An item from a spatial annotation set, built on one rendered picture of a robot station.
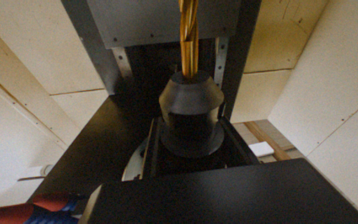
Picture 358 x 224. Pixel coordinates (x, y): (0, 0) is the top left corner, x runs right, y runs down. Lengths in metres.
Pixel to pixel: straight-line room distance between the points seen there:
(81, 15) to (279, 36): 1.14
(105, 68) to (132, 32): 0.21
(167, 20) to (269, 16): 0.77
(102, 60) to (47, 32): 0.57
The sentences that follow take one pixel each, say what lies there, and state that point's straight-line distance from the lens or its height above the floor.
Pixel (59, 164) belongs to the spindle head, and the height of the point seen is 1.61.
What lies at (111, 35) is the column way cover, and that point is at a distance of 0.52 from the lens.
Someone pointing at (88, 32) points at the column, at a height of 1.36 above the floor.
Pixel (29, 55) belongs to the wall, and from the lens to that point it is 1.27.
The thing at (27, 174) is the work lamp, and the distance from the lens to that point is 1.08.
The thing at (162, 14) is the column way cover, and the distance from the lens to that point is 0.49.
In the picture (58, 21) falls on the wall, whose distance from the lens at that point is 1.08.
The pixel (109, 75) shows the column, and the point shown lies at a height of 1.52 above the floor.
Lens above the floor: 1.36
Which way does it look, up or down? 38 degrees up
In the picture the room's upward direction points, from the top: 174 degrees clockwise
